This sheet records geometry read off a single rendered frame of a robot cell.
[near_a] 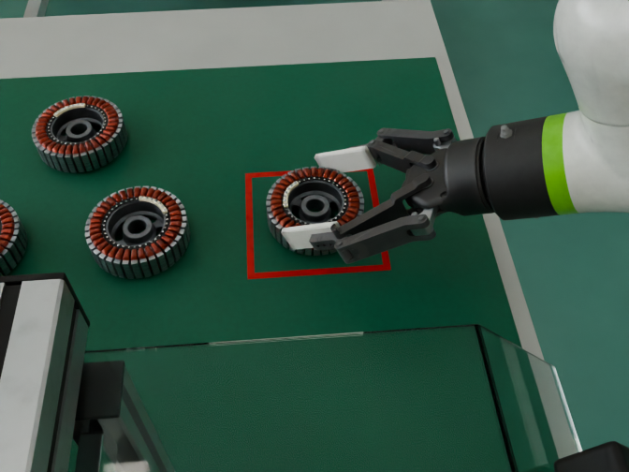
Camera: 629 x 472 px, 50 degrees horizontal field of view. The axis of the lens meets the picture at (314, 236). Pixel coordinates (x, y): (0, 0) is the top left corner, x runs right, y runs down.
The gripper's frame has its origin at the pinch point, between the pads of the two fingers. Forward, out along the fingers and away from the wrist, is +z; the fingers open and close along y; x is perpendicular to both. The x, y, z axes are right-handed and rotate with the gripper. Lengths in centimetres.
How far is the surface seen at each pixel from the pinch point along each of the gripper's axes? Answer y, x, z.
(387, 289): -6.9, -8.4, -6.9
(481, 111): 114, -76, 24
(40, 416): -41, 28, -16
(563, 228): 76, -89, 0
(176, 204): -5.5, 6.9, 13.4
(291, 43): 31.4, 3.2, 14.3
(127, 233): -10.3, 7.9, 17.3
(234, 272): -9.9, -0.4, 7.8
